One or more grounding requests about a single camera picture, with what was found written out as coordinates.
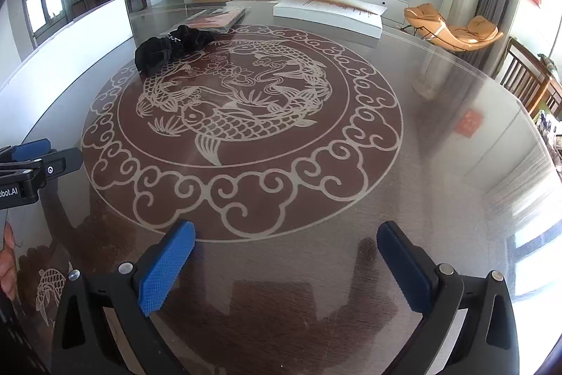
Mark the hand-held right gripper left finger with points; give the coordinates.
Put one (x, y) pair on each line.
(167, 265)

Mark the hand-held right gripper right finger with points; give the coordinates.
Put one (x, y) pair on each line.
(404, 265)

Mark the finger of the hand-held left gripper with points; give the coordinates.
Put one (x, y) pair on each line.
(30, 150)
(61, 164)

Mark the black cloth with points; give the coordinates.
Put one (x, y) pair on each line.
(175, 45)

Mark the person's left hand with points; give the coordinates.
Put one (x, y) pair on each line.
(8, 265)

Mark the flat plastic-wrapped orange package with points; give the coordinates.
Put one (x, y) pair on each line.
(217, 18)

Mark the orange lounge chair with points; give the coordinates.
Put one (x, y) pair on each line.
(456, 30)

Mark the large open white box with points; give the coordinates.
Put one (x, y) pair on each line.
(329, 12)

